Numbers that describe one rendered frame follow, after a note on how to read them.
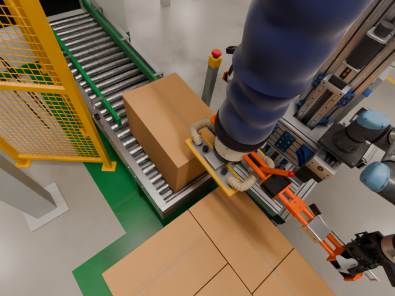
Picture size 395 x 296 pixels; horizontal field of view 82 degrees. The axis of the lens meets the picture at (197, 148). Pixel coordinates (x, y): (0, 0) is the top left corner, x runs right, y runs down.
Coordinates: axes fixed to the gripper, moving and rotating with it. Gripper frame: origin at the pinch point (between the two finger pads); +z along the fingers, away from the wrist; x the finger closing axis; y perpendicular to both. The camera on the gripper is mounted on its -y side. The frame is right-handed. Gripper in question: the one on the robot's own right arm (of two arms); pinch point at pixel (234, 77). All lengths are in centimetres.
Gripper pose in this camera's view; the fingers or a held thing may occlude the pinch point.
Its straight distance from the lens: 128.2
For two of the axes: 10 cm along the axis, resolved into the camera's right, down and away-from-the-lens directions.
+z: -1.3, 5.1, 8.5
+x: 8.0, -4.6, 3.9
